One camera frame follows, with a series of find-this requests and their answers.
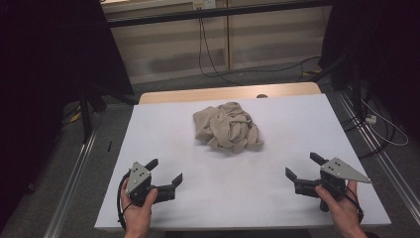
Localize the person's left hand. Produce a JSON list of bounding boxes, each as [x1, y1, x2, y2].
[[120, 179, 159, 236]]

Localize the long black floor cable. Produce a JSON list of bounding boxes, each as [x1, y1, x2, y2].
[[227, 55, 322, 83]]

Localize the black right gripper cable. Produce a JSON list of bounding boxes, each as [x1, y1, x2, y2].
[[343, 186, 366, 224]]

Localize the black metal stand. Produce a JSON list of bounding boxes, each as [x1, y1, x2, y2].
[[309, 53, 365, 117], [78, 82, 137, 145]]

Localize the white wall socket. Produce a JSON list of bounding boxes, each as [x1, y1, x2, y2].
[[192, 0, 218, 11]]

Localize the black curtain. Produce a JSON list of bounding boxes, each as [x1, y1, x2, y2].
[[0, 0, 135, 232], [318, 0, 420, 137]]

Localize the beige pants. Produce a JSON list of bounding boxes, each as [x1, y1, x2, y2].
[[192, 101, 265, 155]]

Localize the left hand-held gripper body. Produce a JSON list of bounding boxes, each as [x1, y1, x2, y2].
[[126, 161, 176, 208]]

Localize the white cable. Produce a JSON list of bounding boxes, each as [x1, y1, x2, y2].
[[361, 98, 410, 148]]

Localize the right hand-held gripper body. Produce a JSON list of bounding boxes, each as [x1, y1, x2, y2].
[[294, 157, 372, 202]]

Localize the person's right hand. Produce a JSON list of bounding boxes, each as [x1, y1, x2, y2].
[[314, 179, 365, 233]]

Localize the white table board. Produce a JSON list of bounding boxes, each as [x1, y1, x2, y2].
[[94, 93, 392, 231]]

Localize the black floor cable bundle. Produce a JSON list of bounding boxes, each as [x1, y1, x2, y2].
[[341, 107, 398, 161]]

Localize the wooden table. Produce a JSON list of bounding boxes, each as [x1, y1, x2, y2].
[[138, 81, 322, 105]]

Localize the aluminium floor rail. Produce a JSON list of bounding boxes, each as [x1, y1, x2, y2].
[[336, 89, 420, 217], [44, 128, 99, 238]]

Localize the black hanging cable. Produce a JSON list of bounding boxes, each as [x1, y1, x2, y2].
[[197, 9, 246, 86]]

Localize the black horizontal bar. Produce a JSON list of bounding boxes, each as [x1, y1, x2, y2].
[[104, 0, 332, 30]]

